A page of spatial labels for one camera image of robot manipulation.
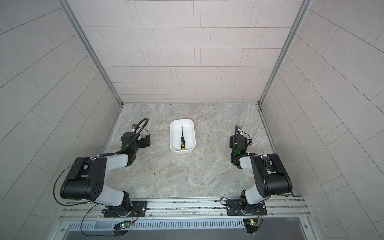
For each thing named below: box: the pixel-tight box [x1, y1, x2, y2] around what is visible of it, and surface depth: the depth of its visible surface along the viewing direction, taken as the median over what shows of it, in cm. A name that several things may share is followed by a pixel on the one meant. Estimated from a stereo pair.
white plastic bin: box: [169, 119, 196, 154], surface depth 99 cm
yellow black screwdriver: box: [180, 126, 186, 150], surface depth 93 cm
